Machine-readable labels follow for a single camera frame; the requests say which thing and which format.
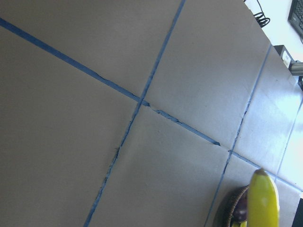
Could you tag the black keyboard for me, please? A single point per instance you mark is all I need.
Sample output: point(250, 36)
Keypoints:
point(295, 17)

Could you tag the brown wicker basket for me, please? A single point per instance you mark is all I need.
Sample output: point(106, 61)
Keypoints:
point(227, 216)

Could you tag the yellow banana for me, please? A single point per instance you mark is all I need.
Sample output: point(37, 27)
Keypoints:
point(263, 201)

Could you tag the black monitor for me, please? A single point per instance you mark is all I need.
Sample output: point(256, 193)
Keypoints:
point(298, 219)

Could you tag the yellow starfruit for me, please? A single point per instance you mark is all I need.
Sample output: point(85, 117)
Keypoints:
point(239, 224)

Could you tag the small metal cup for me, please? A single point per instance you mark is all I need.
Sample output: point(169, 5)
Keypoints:
point(296, 69)

